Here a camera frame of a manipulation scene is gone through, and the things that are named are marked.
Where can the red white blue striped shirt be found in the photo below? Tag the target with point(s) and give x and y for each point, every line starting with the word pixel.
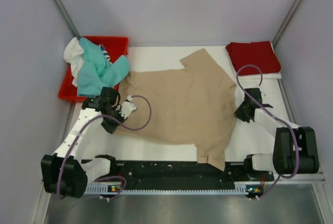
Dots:
pixel 107 58

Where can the red plastic bin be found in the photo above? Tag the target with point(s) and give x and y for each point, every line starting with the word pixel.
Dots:
pixel 115 46

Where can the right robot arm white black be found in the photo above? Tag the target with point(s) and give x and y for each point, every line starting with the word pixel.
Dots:
pixel 281 159

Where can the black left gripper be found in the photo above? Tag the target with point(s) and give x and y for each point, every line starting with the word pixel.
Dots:
pixel 110 128

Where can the white t-shirt in bin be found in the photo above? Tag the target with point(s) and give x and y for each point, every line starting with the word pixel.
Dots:
pixel 73 55

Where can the light blue cable duct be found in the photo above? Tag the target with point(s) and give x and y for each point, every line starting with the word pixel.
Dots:
pixel 109 189

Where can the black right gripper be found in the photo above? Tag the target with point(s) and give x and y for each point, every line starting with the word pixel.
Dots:
pixel 238 114

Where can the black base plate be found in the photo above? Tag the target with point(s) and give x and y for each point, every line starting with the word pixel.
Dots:
pixel 181 175

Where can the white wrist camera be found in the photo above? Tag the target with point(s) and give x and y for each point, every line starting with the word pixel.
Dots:
pixel 127 107
pixel 263 95

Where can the teal t-shirt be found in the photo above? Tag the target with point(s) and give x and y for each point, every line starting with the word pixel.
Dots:
pixel 94 74

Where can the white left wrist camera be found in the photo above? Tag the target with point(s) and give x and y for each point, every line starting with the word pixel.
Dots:
pixel 127 107

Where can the left aluminium corner post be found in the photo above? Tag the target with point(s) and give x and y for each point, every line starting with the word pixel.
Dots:
pixel 66 17

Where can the folded red t-shirt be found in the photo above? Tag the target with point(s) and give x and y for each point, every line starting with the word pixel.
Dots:
pixel 260 54

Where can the beige t-shirt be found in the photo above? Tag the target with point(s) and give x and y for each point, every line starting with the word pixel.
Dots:
pixel 193 105

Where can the aluminium corner post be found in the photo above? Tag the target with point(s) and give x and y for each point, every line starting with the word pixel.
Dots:
pixel 292 11
pixel 66 17

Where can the right aluminium corner post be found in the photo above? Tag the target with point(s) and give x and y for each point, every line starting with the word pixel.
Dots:
pixel 292 11

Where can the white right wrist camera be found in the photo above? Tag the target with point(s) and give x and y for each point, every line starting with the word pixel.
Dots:
pixel 263 95

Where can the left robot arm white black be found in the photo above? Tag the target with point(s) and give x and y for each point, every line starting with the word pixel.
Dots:
pixel 64 174

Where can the right aluminium side rail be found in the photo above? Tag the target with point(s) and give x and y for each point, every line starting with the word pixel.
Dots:
pixel 292 104

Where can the folded white t-shirt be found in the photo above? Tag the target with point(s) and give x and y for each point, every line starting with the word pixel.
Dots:
pixel 253 72

